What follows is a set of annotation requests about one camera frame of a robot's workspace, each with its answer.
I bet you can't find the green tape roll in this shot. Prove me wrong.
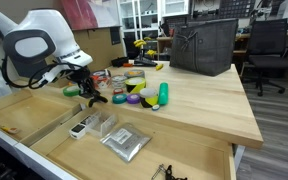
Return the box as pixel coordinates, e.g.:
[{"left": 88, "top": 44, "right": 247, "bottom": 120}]
[{"left": 62, "top": 85, "right": 82, "bottom": 98}]

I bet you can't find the teal tape roll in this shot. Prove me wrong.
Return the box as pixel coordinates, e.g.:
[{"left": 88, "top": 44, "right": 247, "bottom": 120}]
[{"left": 112, "top": 93, "right": 128, "bottom": 105}]

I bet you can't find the grey tote bag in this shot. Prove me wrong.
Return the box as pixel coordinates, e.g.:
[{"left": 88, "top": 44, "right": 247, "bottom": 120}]
[{"left": 169, "top": 18, "right": 239, "bottom": 78}]

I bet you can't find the cardboard box with dark panel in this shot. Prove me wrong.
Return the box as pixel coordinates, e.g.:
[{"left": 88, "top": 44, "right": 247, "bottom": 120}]
[{"left": 65, "top": 25, "right": 126, "bottom": 73}]

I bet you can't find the clear plastic screw box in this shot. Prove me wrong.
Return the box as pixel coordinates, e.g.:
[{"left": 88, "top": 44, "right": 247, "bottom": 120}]
[{"left": 88, "top": 111, "right": 118, "bottom": 139}]

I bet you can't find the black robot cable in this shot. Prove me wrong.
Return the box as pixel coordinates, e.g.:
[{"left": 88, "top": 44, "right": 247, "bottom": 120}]
[{"left": 0, "top": 56, "right": 85, "bottom": 91}]

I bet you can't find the black tool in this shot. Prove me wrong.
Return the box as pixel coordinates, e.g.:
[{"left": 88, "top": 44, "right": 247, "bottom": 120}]
[{"left": 133, "top": 55, "right": 158, "bottom": 68}]

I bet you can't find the small red tape roll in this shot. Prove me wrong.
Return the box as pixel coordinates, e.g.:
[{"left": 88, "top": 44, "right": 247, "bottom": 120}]
[{"left": 113, "top": 87, "right": 125, "bottom": 96}]

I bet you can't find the black office chair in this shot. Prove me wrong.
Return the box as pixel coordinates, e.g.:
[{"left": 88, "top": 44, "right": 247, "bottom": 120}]
[{"left": 242, "top": 18, "right": 288, "bottom": 98}]

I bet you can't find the wooden drawer with white front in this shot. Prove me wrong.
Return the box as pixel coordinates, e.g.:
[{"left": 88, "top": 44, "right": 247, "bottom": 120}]
[
  {"left": 0, "top": 88, "right": 85, "bottom": 148},
  {"left": 13, "top": 106, "right": 237, "bottom": 180}
]

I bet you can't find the grey tape roll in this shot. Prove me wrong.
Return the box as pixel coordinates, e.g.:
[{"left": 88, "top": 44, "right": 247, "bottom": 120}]
[{"left": 123, "top": 69, "right": 146, "bottom": 80}]

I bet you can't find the white digital gauge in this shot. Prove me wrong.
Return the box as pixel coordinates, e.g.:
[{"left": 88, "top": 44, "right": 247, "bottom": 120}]
[{"left": 68, "top": 114, "right": 99, "bottom": 140}]

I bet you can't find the white shelving unit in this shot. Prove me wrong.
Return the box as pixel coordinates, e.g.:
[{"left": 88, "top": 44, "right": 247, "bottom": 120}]
[{"left": 117, "top": 0, "right": 192, "bottom": 61}]

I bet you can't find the silver plastic bag with label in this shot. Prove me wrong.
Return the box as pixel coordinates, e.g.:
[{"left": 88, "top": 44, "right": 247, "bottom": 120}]
[{"left": 99, "top": 122, "right": 152, "bottom": 164}]

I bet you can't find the black and yellow spring clamp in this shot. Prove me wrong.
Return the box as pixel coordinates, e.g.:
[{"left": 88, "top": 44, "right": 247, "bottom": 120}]
[{"left": 85, "top": 89, "right": 109, "bottom": 108}]

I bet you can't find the black pegboard panel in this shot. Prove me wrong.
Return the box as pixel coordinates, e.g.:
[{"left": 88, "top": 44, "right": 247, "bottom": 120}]
[{"left": 218, "top": 0, "right": 257, "bottom": 19}]

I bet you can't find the black pouch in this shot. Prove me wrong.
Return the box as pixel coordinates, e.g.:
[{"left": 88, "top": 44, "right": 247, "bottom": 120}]
[{"left": 111, "top": 56, "right": 130, "bottom": 68}]

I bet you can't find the clear tape roll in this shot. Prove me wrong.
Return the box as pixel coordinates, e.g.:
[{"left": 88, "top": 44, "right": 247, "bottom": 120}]
[{"left": 111, "top": 74, "right": 128, "bottom": 89}]

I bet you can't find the white yellow orange handheld tool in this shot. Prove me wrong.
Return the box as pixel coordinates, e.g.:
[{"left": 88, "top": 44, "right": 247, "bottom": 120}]
[{"left": 0, "top": 125, "right": 21, "bottom": 135}]

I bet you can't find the black key bunch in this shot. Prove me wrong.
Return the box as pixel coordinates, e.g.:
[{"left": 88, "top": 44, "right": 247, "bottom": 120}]
[{"left": 150, "top": 163, "right": 188, "bottom": 180}]

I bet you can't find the purple tape roll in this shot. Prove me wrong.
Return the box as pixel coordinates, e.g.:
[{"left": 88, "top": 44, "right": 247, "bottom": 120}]
[{"left": 126, "top": 93, "right": 142, "bottom": 105}]

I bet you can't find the black yellow white tape roll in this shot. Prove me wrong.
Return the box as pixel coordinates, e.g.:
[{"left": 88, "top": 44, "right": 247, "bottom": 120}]
[{"left": 139, "top": 87, "right": 159, "bottom": 109}]

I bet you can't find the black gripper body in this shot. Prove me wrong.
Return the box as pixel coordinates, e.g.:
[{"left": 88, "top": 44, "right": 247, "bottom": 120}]
[{"left": 68, "top": 68, "right": 92, "bottom": 88}]

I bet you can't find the wide black yellow hazard tape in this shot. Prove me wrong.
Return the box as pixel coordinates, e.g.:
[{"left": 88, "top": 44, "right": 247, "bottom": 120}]
[{"left": 124, "top": 77, "right": 147, "bottom": 95}]

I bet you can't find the green plastic cylinder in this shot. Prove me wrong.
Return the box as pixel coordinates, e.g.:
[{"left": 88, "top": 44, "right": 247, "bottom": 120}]
[{"left": 157, "top": 82, "right": 169, "bottom": 106}]

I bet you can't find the red poster board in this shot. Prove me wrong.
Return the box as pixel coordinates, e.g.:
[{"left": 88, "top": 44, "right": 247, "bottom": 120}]
[{"left": 58, "top": 0, "right": 122, "bottom": 31}]

